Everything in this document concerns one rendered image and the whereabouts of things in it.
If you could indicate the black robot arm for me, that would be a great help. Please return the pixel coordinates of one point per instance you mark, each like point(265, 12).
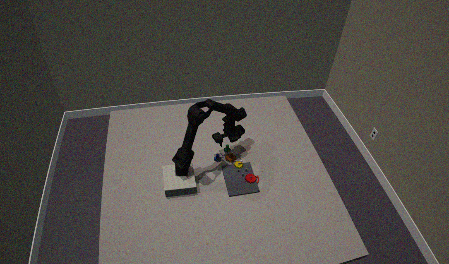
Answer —
point(196, 116)

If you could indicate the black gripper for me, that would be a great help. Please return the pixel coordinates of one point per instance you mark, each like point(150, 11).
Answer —
point(218, 138)

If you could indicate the orange gear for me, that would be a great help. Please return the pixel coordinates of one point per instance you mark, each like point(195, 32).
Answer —
point(230, 157)

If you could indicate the red gear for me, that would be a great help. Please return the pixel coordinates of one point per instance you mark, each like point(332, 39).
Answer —
point(250, 180)

